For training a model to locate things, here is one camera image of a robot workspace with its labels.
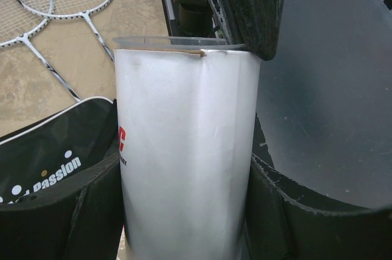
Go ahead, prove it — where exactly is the white shuttlecock tube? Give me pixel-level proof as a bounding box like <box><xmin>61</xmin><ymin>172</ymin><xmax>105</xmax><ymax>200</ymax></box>
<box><xmin>115</xmin><ymin>50</ymin><xmax>260</xmax><ymax>259</ymax></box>

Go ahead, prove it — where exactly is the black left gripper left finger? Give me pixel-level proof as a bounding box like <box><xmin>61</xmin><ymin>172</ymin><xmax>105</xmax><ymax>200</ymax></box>
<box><xmin>1</xmin><ymin>153</ymin><xmax>124</xmax><ymax>259</ymax></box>

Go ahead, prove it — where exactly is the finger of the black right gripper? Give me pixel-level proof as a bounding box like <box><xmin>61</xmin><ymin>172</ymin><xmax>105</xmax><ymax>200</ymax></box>
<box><xmin>208</xmin><ymin>0</ymin><xmax>284</xmax><ymax>61</ymax></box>

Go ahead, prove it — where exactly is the black racket cover bag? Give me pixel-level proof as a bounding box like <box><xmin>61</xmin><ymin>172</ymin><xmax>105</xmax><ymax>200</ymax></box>
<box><xmin>1</xmin><ymin>97</ymin><xmax>118</xmax><ymax>204</ymax></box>

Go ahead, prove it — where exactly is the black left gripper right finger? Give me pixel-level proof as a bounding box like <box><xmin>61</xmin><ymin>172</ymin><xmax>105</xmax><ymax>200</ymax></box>
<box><xmin>245</xmin><ymin>155</ymin><xmax>391</xmax><ymax>259</ymax></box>

